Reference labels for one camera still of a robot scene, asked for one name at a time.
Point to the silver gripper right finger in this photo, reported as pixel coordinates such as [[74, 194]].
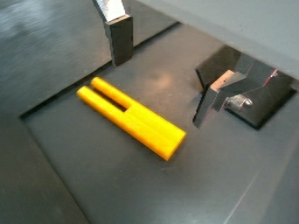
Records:
[[249, 75]]

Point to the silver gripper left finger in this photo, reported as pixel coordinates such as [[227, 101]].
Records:
[[118, 29]]

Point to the yellow square-circle object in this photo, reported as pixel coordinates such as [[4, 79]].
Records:
[[130, 116]]

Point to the black curved fixture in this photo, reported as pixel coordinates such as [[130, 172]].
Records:
[[255, 106]]

